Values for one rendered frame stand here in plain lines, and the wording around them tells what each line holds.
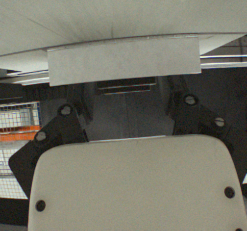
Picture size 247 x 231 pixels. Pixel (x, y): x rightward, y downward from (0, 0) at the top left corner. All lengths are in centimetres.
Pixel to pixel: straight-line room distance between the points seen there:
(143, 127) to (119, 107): 12
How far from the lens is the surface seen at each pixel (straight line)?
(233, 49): 51
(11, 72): 22
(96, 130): 73
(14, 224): 28
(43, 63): 17
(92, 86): 15
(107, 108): 72
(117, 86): 39
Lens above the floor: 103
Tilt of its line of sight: 5 degrees up
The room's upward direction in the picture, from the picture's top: 175 degrees clockwise
